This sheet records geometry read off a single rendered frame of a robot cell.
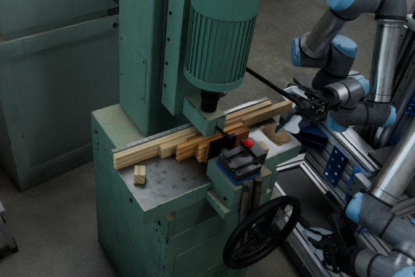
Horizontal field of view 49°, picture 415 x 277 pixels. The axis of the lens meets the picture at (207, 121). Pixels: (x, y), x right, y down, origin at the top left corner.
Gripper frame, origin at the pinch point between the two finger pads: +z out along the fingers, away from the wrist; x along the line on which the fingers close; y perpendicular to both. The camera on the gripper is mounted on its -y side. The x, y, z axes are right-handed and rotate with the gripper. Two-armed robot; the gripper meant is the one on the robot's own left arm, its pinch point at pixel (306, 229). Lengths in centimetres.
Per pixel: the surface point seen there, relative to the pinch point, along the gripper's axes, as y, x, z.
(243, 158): -25.2, -12.2, 8.5
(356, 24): -22, 276, 204
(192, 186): -19.2, -25.4, 17.9
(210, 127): -33.4, -13.7, 21.2
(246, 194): -16.2, -15.6, 5.4
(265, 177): -18.2, -7.5, 5.8
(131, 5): -73, -22, 40
